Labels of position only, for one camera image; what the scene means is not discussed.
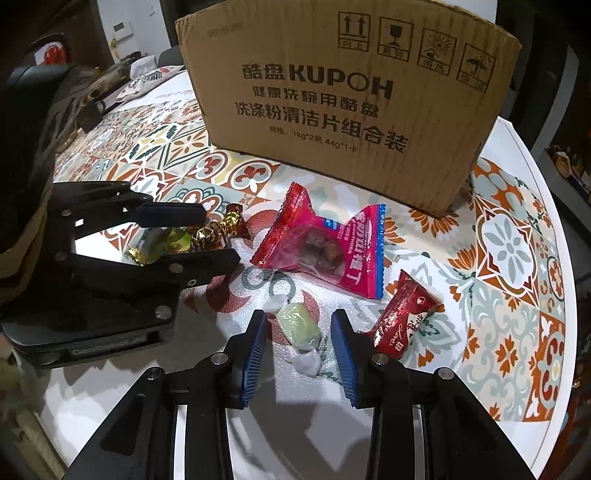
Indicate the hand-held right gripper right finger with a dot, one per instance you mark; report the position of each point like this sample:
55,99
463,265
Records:
344,355

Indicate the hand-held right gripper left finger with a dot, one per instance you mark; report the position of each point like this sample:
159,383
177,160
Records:
253,355

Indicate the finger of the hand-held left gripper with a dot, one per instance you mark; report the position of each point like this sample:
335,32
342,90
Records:
207,267
175,215

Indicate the green candy with gold ends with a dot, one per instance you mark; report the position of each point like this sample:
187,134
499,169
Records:
171,239

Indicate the light green candy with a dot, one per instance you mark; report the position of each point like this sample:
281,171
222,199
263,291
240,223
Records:
298,326

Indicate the brown cardboard box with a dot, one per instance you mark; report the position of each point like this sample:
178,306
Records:
346,115

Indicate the gold wrapped candy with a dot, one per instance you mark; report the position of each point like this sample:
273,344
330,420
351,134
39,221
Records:
207,236
232,221

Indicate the dark red snack packet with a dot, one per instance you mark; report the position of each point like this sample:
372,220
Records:
406,314

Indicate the red pink snack packet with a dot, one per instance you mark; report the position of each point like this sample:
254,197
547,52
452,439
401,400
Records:
318,244

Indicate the black mug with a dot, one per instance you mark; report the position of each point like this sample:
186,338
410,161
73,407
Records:
92,114

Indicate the metal hot pot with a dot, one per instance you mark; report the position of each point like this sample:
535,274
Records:
108,85

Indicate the grey dining chair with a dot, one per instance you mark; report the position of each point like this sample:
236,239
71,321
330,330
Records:
169,56

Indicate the red paper door poster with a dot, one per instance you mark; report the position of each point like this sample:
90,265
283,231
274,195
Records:
53,55

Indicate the patterned tile tablecloth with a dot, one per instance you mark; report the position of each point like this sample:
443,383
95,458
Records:
508,230

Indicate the white wall intercom panel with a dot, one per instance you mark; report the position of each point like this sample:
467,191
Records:
123,30

